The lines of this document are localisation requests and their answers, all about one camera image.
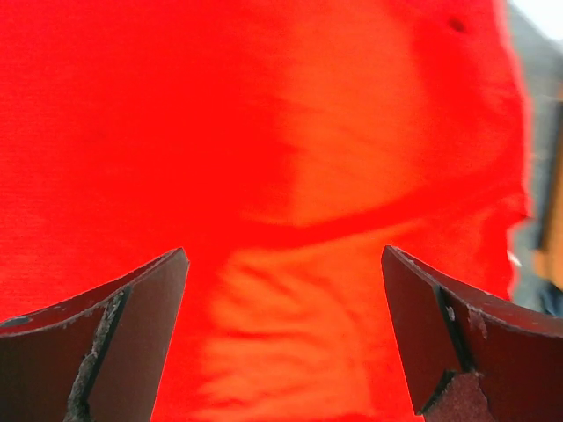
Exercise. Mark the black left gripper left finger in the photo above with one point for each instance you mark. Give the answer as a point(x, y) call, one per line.
point(98, 356)

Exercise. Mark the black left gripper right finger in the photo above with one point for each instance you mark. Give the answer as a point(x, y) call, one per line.
point(468, 355)

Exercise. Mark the red t shirt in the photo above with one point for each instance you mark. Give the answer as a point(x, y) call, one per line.
point(282, 145)

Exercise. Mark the blue and beige checked pillow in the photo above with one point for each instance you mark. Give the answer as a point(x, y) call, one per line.
point(551, 298)

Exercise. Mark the orange plastic laundry basket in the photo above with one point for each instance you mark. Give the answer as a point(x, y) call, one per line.
point(548, 255)

